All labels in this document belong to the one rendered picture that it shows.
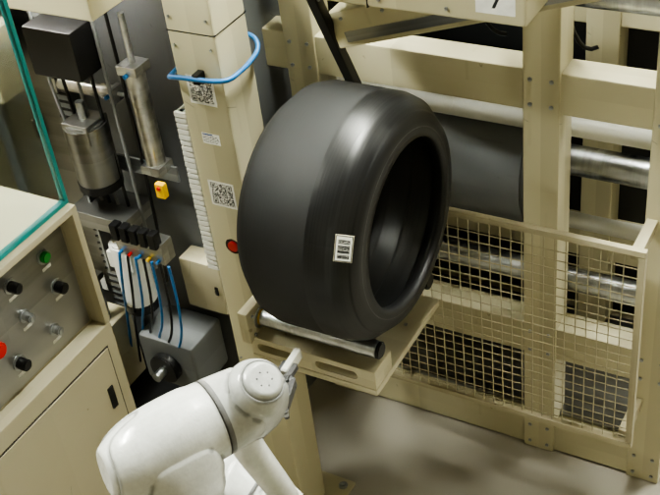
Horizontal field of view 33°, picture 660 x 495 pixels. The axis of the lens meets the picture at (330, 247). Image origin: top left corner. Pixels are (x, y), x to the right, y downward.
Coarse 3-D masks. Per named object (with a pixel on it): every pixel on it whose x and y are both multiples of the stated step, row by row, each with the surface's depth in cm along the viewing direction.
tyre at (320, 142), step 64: (320, 128) 242; (384, 128) 242; (256, 192) 243; (320, 192) 236; (384, 192) 292; (448, 192) 277; (256, 256) 246; (320, 256) 238; (384, 256) 290; (320, 320) 250; (384, 320) 259
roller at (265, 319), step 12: (264, 312) 281; (264, 324) 281; (276, 324) 279; (288, 324) 277; (300, 336) 277; (312, 336) 275; (324, 336) 273; (348, 348) 270; (360, 348) 268; (372, 348) 267; (384, 348) 269
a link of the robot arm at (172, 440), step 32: (192, 384) 177; (128, 416) 174; (160, 416) 171; (192, 416) 171; (128, 448) 168; (160, 448) 169; (192, 448) 170; (224, 448) 174; (128, 480) 168; (160, 480) 169; (192, 480) 171; (224, 480) 176
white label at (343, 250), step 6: (336, 234) 235; (336, 240) 236; (342, 240) 235; (348, 240) 235; (336, 246) 236; (342, 246) 236; (348, 246) 236; (336, 252) 236; (342, 252) 236; (348, 252) 236; (336, 258) 237; (342, 258) 237; (348, 258) 236
